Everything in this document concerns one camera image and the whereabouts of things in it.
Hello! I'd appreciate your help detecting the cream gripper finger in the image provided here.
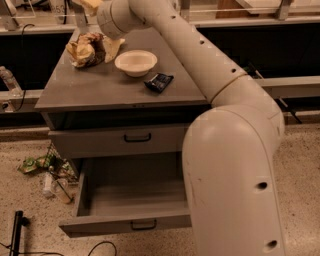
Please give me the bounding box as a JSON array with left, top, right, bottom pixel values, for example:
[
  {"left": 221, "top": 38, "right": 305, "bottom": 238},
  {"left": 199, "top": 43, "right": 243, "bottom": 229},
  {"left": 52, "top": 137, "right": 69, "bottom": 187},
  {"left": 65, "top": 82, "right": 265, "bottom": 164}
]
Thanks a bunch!
[
  {"left": 103, "top": 36, "right": 125, "bottom": 63},
  {"left": 72, "top": 0, "right": 103, "bottom": 16}
]

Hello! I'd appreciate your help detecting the brown chip bag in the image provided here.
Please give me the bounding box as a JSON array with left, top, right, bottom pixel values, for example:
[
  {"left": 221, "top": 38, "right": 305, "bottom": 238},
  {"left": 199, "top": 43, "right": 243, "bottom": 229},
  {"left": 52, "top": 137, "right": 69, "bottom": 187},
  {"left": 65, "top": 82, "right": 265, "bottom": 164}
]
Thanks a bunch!
[{"left": 65, "top": 32, "right": 106, "bottom": 68}]

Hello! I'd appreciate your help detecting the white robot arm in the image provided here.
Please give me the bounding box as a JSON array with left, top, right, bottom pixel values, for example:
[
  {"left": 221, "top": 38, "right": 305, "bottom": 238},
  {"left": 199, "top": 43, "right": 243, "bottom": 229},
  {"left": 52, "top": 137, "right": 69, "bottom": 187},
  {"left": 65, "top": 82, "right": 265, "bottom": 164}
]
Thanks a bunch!
[{"left": 75, "top": 0, "right": 286, "bottom": 256}]

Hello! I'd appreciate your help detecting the grey drawer cabinet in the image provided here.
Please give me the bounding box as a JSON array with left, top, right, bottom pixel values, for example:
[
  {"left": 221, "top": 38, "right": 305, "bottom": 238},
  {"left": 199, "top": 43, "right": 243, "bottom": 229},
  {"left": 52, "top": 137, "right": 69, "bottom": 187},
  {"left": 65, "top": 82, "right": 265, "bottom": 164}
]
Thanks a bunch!
[{"left": 36, "top": 29, "right": 209, "bottom": 172}]

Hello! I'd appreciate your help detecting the closed grey upper drawer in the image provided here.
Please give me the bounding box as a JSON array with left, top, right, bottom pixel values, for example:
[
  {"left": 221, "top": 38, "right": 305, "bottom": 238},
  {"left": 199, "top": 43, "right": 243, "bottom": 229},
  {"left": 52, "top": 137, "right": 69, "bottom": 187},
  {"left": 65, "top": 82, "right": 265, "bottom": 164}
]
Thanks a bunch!
[{"left": 49, "top": 124, "right": 187, "bottom": 159}]

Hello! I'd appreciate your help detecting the open grey lower drawer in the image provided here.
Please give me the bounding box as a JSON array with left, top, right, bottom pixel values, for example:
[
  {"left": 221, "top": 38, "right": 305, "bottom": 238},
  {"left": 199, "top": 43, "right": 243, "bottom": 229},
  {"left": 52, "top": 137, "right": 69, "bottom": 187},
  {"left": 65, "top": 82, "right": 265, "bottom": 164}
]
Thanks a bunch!
[{"left": 59, "top": 152, "right": 191, "bottom": 238}]

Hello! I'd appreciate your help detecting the dark blue snack packet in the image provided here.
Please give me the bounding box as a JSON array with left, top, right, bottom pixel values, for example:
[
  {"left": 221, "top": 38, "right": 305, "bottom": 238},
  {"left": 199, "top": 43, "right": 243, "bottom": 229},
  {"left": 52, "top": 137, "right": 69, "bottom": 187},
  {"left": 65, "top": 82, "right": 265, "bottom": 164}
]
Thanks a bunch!
[{"left": 144, "top": 73, "right": 174, "bottom": 93}]

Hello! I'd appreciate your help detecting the clear bottle at left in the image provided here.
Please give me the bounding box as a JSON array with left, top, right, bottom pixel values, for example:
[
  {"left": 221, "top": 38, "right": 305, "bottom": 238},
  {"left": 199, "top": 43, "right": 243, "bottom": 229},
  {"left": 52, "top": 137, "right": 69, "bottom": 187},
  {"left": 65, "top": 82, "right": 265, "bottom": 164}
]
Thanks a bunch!
[{"left": 0, "top": 66, "right": 23, "bottom": 97}]

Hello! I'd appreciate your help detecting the clear plastic bottle on floor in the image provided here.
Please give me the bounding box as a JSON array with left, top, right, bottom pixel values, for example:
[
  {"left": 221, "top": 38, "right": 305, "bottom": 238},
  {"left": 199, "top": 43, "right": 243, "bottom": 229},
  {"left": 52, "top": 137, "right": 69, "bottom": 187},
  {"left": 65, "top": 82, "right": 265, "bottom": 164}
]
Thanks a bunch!
[{"left": 42, "top": 172, "right": 53, "bottom": 198}]

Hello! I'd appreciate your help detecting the black hanging cable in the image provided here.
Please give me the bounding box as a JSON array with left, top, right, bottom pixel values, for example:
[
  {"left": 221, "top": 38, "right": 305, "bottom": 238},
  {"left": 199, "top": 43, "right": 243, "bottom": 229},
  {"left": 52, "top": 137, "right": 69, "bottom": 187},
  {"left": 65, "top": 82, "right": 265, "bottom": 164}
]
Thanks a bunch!
[{"left": 13, "top": 23, "right": 36, "bottom": 113}]

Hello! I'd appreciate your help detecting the grey horizontal rail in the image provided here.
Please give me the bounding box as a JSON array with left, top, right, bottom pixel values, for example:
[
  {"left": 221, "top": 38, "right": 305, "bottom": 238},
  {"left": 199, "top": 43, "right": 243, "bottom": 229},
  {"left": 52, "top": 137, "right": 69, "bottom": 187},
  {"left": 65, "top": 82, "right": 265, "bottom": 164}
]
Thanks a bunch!
[{"left": 0, "top": 76, "right": 320, "bottom": 105}]

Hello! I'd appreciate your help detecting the black stand post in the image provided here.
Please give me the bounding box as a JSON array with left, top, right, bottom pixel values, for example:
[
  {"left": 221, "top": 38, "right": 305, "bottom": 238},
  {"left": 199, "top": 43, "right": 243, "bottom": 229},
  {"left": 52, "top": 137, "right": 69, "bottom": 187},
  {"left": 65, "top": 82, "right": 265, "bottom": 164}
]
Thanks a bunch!
[{"left": 9, "top": 210, "right": 30, "bottom": 256}]

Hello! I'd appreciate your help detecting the black floor cable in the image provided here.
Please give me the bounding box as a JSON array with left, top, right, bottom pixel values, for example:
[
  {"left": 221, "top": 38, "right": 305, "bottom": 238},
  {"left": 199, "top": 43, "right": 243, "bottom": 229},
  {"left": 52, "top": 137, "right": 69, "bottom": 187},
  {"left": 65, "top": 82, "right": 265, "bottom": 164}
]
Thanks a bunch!
[{"left": 0, "top": 241, "right": 118, "bottom": 256}]

